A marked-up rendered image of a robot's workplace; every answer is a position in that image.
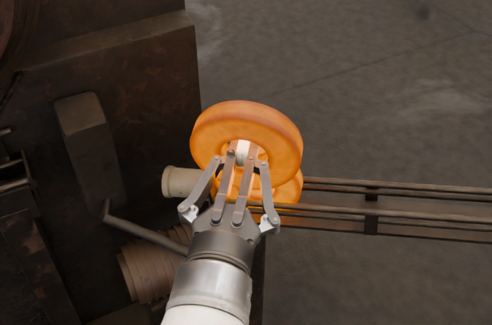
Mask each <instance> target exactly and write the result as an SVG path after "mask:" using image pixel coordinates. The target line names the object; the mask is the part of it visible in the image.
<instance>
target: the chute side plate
mask: <svg viewBox="0 0 492 325"><path fill-rule="evenodd" d="M24 209H29V211H30V212H31V215H32V217H33V218H35V217H39V216H41V212H40V210H39V207H38V205H37V203H36V201H35V199H34V196H33V194H32V192H31V189H30V187H29V185H26V186H23V187H19V188H17V189H14V190H10V191H8V192H5V193H1V194H0V217H4V216H7V215H9V214H13V213H16V212H19V211H22V210H24Z"/></svg>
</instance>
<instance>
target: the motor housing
mask: <svg viewBox="0 0 492 325"><path fill-rule="evenodd" d="M157 233H159V234H162V235H164V236H167V237H168V238H170V239H173V240H175V241H177V242H179V243H181V244H184V245H186V246H188V247H189V246H190V243H191V240H192V237H193V234H192V229H191V225H189V224H188V223H187V222H186V223H182V222H180V223H179V224H178V225H172V226H171V228H164V231H161V230H159V231H157ZM120 248H121V253H120V254H117V255H116V257H117V259H118V262H119V265H120V268H121V271H122V274H123V277H124V281H125V283H126V286H127V290H128V291H129V294H130V298H131V299H132V302H134V301H135V300H138V302H139V304H140V305H142V304H145V305H146V309H147V313H148V315H149V320H150V324H151V325H161V323H162V321H163V318H164V315H165V308H166V305H167V303H168V301H169V298H170V295H171V290H172V287H173V284H174V279H175V276H176V271H177V269H178V268H179V267H180V266H181V265H182V264H184V263H185V262H186V259H187V258H185V257H184V256H182V255H180V254H178V253H175V252H173V251H171V250H169V249H167V248H165V247H162V246H160V245H158V244H156V243H154V242H150V241H149V240H146V239H143V238H142V239H139V240H138V239H134V242H127V244H126V245H124V246H121V247H120Z"/></svg>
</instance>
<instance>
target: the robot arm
mask: <svg viewBox="0 0 492 325"><path fill-rule="evenodd" d="M258 151H259V145H257V144H255V143H253V142H250V141H244V140H235V141H231V143H230V146H229V149H228V150H227V152H226V155H225V156H222V157H221V156H220V155H218V154H216V155H214V156H213V157H212V159H211V160H210V162H209V164H208V166H207V167H206V169H205V170H204V172H203V173H202V175H201V178H200V179H199V180H198V182H197V184H196V186H195V187H194V189H193V191H192V192H191V194H190V196H189V197H188V198H187V199H185V200H184V201H183V202H182V203H180V204H179V205H178V207H177V209H178V214H179V220H180V222H182V223H186V222H187V223H188V224H189V225H191V229H192V234H193V237H192V240H191V243H190V248H189V251H188V254H187V259H186V262H185V263H184V264H182V265H181V266H180V267H179V268H178V269H177V271H176V276H175V279H174V284H173V287H172V290H171V295H170V298H169V301H168V303H167V305H166V308H165V315H164V318H163V321H162V323H161V325H249V316H250V308H251V302H250V298H251V294H252V292H253V291H252V279H251V278H250V271H251V266H252V262H253V255H254V250H255V248H256V245H257V244H258V243H259V242H260V241H261V237H262V236H264V235H266V234H269V233H271V234H273V235H277V234H279V233H280V218H279V216H278V214H277V212H276V211H275V209H274V205H273V199H272V188H271V181H270V175H269V163H268V162H267V161H266V160H262V161H260V160H258V159H257V158H258ZM236 165H237V166H239V167H241V166H242V167H244V170H243V174H242V180H241V184H240V188H239V194H238V196H237V198H236V203H235V204H229V203H228V201H229V198H230V194H231V188H232V184H233V180H234V174H235V171H236ZM222 170H223V173H222V176H221V180H220V186H219V189H218V192H217V195H216V198H215V204H213V205H211V206H210V207H209V208H208V209H206V210H205V211H204V212H202V213H201V214H200V215H198V211H199V209H200V208H201V206H202V205H203V203H204V201H205V200H206V197H207V196H208V194H209V192H210V190H211V189H212V187H213V185H214V184H215V182H216V180H217V178H218V176H219V175H220V173H221V171H222ZM255 173H257V174H258V175H259V180H260V188H261V200H262V207H263V215H264V216H262V217H261V224H260V225H258V224H257V222H256V221H255V219H254V218H253V216H252V214H251V213H250V211H249V209H248V204H249V200H250V194H251V190H252V186H253V179H254V175H255Z"/></svg>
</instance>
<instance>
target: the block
mask: <svg viewBox="0 0 492 325"><path fill-rule="evenodd" d="M53 110H54V113H55V115H56V119H57V122H58V124H59V128H60V130H61V134H62V137H63V139H64V143H65V146H66V147H67V151H68V154H69V156H70V160H71V163H72V166H73V169H74V172H75V175H76V178H77V180H78V184H79V187H80V189H81V192H82V195H83V199H84V201H85V204H86V208H87V210H88V213H89V214H90V215H91V216H97V215H100V209H101V205H102V202H103V200H104V199H106V198H110V199H111V200H112V206H111V211H112V210H114V209H118V208H120V207H123V206H125V205H126V204H127V194H126V191H125V187H124V182H123V178H122V173H121V170H120V167H119V161H118V158H117V155H116V150H115V146H114V143H113V138H112V134H111V129H110V125H109V122H108V119H107V117H106V115H105V112H104V110H103V107H102V106H101V103H100V101H99V98H98V96H97V95H96V94H95V93H94V92H93V91H86V92H83V93H80V94H76V95H73V96H70V97H65V98H62V99H60V100H57V101H55V102H54V104H53Z"/></svg>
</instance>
